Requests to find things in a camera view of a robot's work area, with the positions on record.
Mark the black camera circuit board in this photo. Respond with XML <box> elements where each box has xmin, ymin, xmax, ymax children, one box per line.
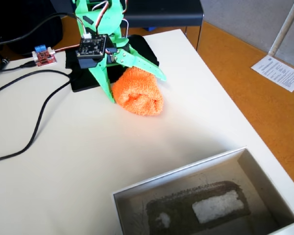
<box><xmin>75</xmin><ymin>34</ymin><xmax>109</xmax><ymax>70</ymax></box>

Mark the red servo wire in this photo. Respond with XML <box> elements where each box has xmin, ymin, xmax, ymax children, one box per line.
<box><xmin>54</xmin><ymin>44</ymin><xmax>80</xmax><ymax>53</ymax></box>

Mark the red controller circuit board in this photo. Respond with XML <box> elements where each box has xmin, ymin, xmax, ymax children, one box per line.
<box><xmin>31</xmin><ymin>45</ymin><xmax>58</xmax><ymax>68</ymax></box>

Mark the white vertical pipe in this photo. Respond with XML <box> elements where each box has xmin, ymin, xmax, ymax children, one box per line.
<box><xmin>268</xmin><ymin>0</ymin><xmax>294</xmax><ymax>57</ymax></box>

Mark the black bench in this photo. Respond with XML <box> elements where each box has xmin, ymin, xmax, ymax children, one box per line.
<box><xmin>123</xmin><ymin>0</ymin><xmax>205</xmax><ymax>51</ymax></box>

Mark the printed white paper sheet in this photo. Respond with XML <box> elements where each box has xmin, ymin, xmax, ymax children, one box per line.
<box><xmin>250</xmin><ymin>54</ymin><xmax>294</xmax><ymax>93</ymax></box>

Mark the black barrel plug cable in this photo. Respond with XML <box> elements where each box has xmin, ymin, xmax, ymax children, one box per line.
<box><xmin>0</xmin><ymin>57</ymin><xmax>11</xmax><ymax>81</ymax></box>

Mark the green gripper with motor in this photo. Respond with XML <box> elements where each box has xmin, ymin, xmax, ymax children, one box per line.
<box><xmin>89</xmin><ymin>34</ymin><xmax>168</xmax><ymax>104</ymax></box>

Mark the white open box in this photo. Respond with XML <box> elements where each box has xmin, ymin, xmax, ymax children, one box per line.
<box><xmin>112</xmin><ymin>146</ymin><xmax>294</xmax><ymax>235</ymax></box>

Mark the black cable over bag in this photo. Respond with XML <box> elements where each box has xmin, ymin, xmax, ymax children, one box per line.
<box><xmin>0</xmin><ymin>13</ymin><xmax>77</xmax><ymax>47</ymax></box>

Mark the black USB cable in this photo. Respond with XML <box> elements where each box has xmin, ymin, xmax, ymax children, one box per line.
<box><xmin>0</xmin><ymin>61</ymin><xmax>36</xmax><ymax>74</ymax></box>

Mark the black base mat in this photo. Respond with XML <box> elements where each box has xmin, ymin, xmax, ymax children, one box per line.
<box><xmin>65</xmin><ymin>34</ymin><xmax>160</xmax><ymax>93</ymax></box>

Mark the orange fuzzy sock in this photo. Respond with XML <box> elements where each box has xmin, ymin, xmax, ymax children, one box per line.
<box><xmin>112</xmin><ymin>66</ymin><xmax>164</xmax><ymax>117</ymax></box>

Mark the thick black cable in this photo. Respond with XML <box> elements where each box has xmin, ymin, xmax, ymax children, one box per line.
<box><xmin>0</xmin><ymin>82</ymin><xmax>73</xmax><ymax>164</ymax></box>
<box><xmin>0</xmin><ymin>70</ymin><xmax>72</xmax><ymax>96</ymax></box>

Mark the small white foam piece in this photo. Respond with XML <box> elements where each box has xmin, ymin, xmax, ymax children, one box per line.
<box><xmin>156</xmin><ymin>212</ymin><xmax>172</xmax><ymax>228</ymax></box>

